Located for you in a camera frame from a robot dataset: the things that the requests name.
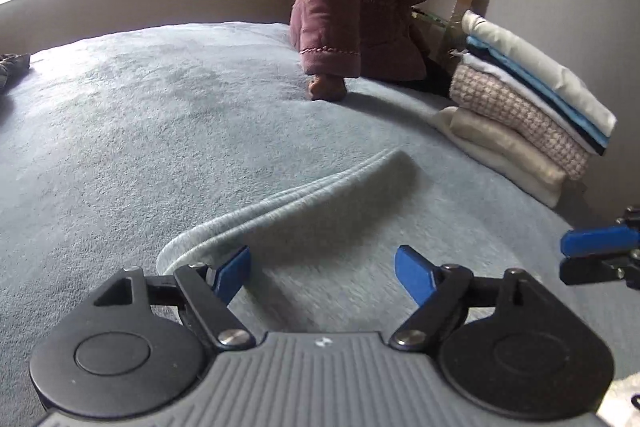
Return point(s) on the white fleece sleeve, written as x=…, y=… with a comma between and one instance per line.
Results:
x=620, y=406

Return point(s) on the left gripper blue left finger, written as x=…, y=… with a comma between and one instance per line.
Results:
x=207, y=291

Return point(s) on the dark patterned garment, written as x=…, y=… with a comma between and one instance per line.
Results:
x=13, y=68

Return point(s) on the grey sweatpants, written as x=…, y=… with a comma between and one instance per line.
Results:
x=304, y=224

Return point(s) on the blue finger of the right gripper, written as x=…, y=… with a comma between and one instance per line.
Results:
x=599, y=241

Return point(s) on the folded pink tweed garment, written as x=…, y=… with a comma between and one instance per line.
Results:
x=489, y=97

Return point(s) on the folded white top garment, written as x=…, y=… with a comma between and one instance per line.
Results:
x=561, y=80

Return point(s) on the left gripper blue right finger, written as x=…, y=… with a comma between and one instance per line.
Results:
x=439, y=292

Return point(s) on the folded blue garment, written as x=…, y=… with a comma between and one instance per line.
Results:
x=485, y=59

